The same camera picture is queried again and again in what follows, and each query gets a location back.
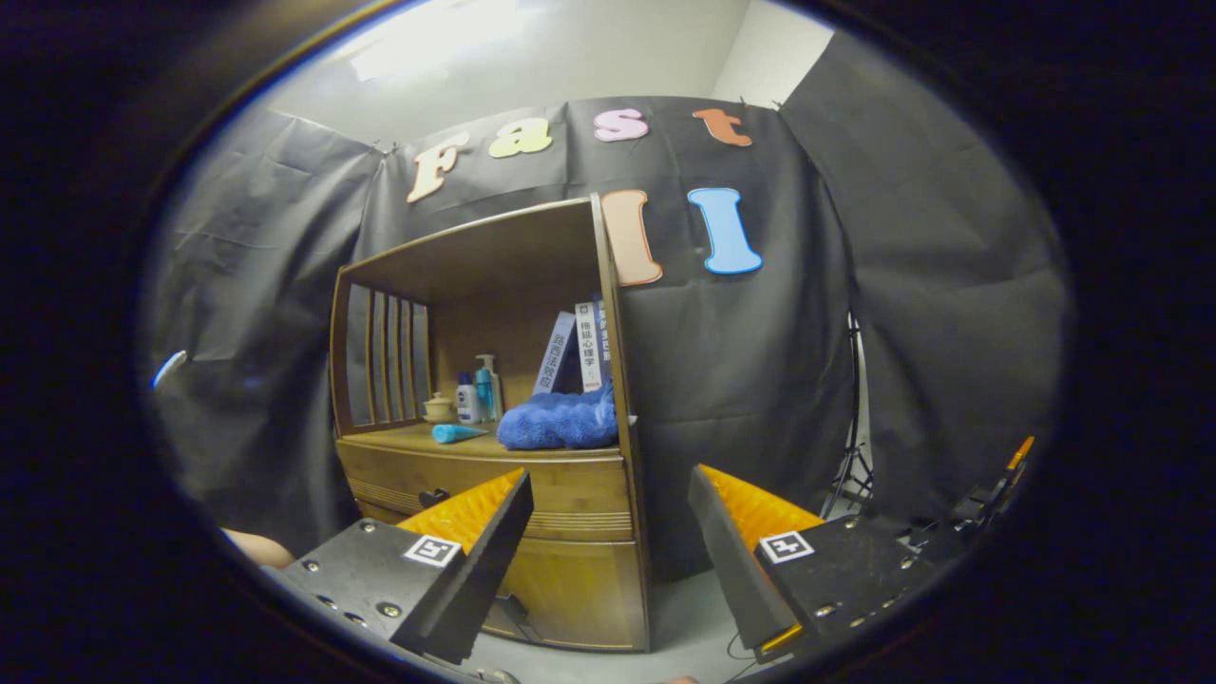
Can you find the wooden cabinet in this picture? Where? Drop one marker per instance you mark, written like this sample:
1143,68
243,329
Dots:
570,589

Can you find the person's leg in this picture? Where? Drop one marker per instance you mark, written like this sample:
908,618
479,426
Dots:
256,549

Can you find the dark blue book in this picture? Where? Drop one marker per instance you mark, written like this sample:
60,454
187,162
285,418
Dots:
602,332

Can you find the white spine book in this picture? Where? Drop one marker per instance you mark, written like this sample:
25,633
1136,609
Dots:
589,347

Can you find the wooden countertop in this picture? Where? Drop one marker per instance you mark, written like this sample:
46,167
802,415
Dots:
399,439

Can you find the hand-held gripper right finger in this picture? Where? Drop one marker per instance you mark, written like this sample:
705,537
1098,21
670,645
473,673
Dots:
736,579

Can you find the blue towel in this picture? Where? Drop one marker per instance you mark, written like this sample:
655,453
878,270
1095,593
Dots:
560,423

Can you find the grey leaning book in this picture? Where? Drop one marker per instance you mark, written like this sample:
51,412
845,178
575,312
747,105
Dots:
556,353

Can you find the wooden drawer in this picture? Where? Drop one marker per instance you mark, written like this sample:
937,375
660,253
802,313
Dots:
570,494

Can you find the beige lidded cup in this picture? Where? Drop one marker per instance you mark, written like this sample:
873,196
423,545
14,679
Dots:
439,408

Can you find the blue white tube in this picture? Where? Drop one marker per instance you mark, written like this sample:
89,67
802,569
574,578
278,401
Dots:
456,433

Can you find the bright white screen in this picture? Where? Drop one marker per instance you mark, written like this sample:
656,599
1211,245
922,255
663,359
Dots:
169,369

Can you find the white bottle with blue cap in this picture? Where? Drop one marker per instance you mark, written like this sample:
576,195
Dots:
466,404

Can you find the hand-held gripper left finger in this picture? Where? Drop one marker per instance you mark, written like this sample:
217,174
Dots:
480,584

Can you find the black light stand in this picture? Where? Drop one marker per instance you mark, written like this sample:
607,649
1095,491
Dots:
852,418

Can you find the blue pump bottle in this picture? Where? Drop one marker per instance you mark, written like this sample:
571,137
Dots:
487,389

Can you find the black backdrop cloth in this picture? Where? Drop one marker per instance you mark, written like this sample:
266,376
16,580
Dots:
760,380

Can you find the black orange tool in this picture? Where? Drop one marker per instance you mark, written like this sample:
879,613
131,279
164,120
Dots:
1007,470

